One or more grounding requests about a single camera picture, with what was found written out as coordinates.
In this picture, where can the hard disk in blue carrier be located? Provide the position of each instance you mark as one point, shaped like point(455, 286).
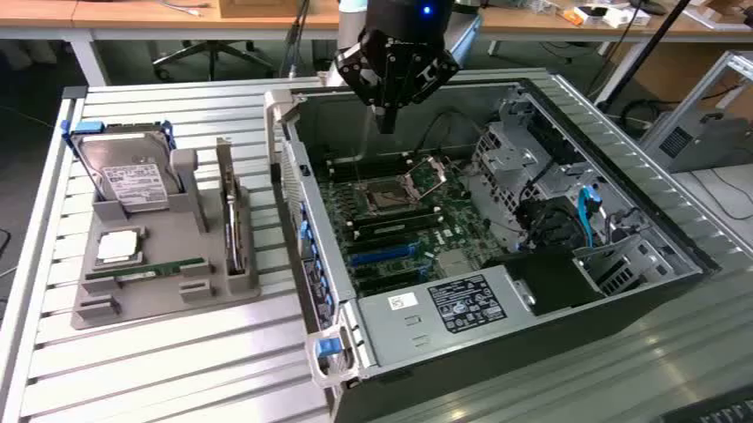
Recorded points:
point(130, 176)

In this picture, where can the graphics card with metal bracket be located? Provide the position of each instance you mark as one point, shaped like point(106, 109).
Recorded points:
point(233, 211)

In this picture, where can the black office chair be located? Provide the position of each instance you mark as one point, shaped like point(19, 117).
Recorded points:
point(212, 53)

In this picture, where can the metal socket cover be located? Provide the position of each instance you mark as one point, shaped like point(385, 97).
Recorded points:
point(417, 167)

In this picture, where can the long black expansion slot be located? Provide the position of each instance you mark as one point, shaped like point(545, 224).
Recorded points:
point(377, 245)
point(389, 276)
point(392, 287)

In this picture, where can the perforated metal drive cage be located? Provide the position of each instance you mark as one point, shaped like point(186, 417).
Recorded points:
point(512, 158)

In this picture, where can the black tripod pole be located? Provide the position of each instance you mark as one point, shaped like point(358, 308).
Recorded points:
point(647, 44)

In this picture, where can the grey parts rack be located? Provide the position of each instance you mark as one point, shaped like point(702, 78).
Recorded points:
point(172, 247)

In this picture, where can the green motherboard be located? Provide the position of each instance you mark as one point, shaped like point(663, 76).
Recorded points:
point(453, 211)

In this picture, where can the open black PC case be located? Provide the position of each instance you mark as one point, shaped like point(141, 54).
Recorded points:
point(465, 99)

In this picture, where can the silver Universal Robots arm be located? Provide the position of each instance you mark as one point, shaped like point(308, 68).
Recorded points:
point(352, 26)

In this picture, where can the grey computer tower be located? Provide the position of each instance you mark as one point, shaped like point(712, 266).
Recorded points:
point(700, 136)

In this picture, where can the silver chipset heatsink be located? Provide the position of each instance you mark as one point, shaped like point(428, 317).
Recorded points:
point(455, 263)

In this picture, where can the white box with orange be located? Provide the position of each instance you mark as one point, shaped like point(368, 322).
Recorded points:
point(617, 15)

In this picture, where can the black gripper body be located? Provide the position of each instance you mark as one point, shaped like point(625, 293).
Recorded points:
point(407, 22)

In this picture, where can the silver CPU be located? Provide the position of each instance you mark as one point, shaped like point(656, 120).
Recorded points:
point(118, 247)

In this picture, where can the green RAM stick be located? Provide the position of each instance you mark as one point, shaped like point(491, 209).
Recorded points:
point(148, 269)

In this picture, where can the metal disk bay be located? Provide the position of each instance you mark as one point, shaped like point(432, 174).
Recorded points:
point(617, 264)

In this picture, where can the CPU socket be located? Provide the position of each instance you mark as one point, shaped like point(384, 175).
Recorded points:
point(385, 198)

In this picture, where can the aluminium profile frame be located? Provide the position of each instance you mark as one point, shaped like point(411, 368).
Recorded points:
point(715, 75)

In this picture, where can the black keyboard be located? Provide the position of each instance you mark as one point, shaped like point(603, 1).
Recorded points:
point(712, 412)

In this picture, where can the black RAM stick with label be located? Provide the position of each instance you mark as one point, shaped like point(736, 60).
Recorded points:
point(395, 227)

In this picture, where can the thin locking lever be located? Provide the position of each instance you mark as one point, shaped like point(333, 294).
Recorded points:
point(358, 169)

